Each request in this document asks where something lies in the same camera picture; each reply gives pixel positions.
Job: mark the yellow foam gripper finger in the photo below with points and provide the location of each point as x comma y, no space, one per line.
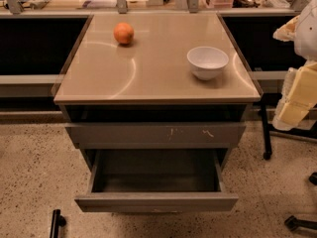
286,32
299,96

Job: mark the grey drawer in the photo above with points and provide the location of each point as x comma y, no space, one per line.
156,181
171,135

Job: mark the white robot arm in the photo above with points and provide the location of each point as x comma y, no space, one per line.
305,41

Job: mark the grey drawer cabinet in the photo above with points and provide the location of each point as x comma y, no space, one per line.
149,80

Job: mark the grey top drawer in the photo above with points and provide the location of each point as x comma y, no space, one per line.
171,135

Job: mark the black stand with caster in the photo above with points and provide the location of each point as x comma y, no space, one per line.
270,99

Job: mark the white bowl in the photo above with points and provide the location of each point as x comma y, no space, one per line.
206,63

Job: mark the orange fruit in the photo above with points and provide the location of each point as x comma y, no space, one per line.
123,33

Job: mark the black chair leg left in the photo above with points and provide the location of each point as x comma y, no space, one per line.
58,221

